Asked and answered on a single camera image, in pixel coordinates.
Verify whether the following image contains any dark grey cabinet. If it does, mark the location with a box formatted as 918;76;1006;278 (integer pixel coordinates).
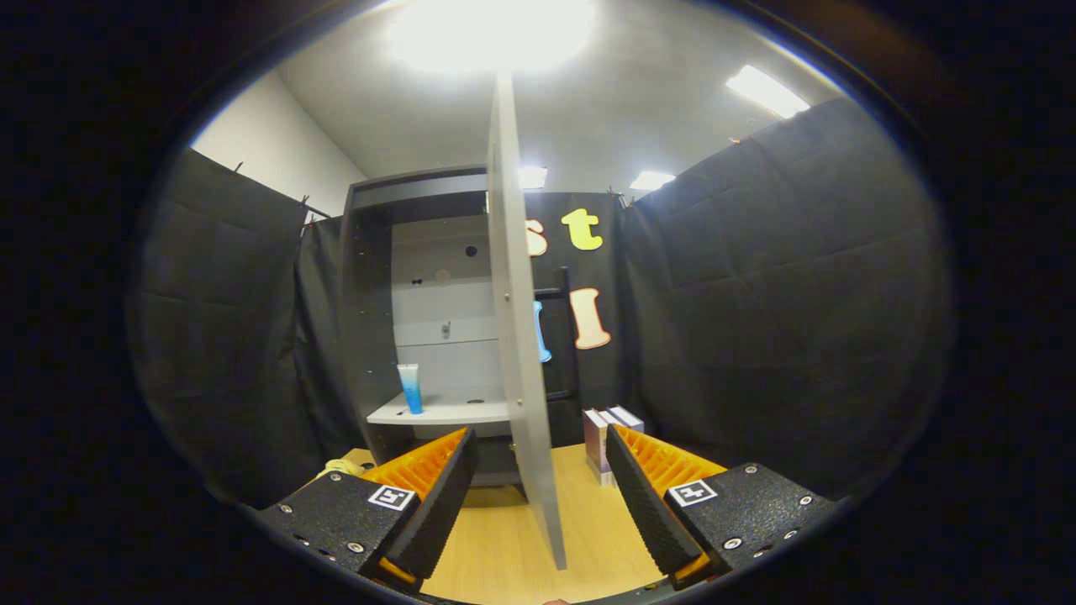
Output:
339;166;526;488

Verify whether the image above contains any white and blue tube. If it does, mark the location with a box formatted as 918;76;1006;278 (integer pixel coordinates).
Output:
397;363;424;415

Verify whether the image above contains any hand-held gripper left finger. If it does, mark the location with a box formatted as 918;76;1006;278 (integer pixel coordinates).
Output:
255;427;480;587

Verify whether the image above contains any long ceiling light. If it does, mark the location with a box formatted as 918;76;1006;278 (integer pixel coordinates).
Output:
725;65;810;118

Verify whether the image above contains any black backdrop cloth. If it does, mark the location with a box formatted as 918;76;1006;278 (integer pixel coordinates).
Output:
126;97;955;505

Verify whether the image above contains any beige cabinet door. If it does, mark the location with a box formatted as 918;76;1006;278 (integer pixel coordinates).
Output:
486;71;581;571

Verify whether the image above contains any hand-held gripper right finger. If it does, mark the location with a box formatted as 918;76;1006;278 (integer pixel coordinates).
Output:
605;423;841;589

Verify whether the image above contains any large ceiling light panel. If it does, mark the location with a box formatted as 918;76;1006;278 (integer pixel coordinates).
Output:
387;0;598;72

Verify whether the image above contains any white cabinet shelf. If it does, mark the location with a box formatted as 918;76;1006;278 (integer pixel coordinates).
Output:
367;391;511;427

